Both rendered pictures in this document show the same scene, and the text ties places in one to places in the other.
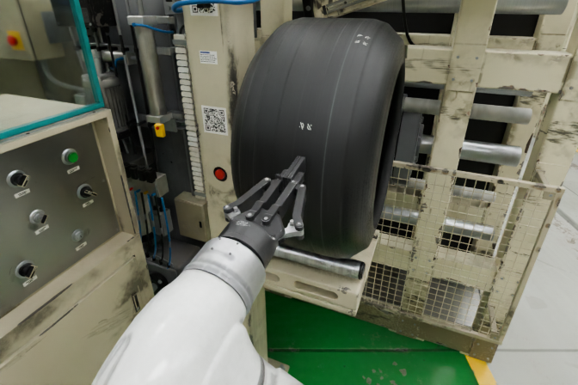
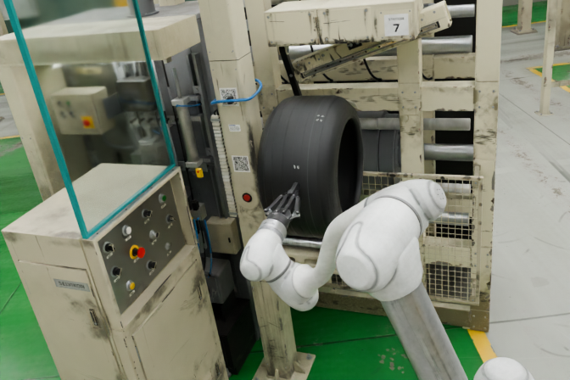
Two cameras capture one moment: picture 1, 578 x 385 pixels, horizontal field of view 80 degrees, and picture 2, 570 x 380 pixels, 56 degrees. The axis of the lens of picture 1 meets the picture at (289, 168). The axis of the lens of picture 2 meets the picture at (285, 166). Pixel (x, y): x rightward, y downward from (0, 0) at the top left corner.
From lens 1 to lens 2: 131 cm
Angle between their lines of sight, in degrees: 2
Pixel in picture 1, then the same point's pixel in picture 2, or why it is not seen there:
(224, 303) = (274, 237)
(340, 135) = (313, 170)
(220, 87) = (243, 143)
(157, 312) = (254, 239)
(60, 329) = (169, 300)
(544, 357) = (535, 322)
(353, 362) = (370, 346)
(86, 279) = (176, 272)
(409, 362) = not seen: hidden behind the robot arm
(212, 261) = (267, 226)
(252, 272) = (282, 228)
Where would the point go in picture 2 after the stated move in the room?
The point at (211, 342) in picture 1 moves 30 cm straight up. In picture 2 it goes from (272, 246) to (258, 155)
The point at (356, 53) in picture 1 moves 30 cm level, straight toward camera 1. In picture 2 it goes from (316, 126) to (308, 162)
